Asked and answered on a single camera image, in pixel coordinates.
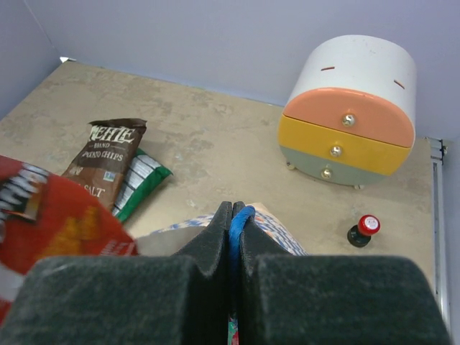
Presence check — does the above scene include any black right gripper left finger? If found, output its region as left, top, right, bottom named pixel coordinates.
left=1, top=202, right=232, bottom=344

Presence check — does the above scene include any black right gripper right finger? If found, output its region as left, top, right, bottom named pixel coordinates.
left=231, top=202, right=451, bottom=344

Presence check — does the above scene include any blue checkered paper bag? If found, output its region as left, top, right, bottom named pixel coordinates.
left=132, top=202, right=309, bottom=344

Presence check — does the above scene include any green chips bag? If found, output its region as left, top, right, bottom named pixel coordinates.
left=112, top=148, right=173, bottom=223

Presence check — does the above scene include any brown potato chips bag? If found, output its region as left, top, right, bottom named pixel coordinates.
left=62, top=118, right=147, bottom=211

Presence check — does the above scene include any red doritos bag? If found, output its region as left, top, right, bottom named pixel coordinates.
left=1, top=156, right=139, bottom=316

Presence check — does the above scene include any round drawer box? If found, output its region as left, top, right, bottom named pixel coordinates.
left=277, top=34, right=417, bottom=189

